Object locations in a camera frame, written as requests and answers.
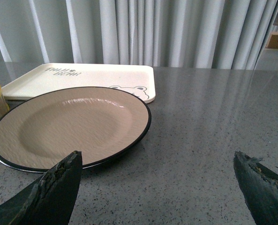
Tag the grey pleated curtain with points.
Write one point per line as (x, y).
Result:
(224, 34)

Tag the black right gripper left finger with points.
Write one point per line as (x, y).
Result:
(50, 199)

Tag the beige plate with black rim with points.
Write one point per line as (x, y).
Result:
(101, 123)

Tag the cream bear serving tray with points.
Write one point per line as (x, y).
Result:
(134, 79)

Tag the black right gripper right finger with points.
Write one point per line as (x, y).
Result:
(259, 186)

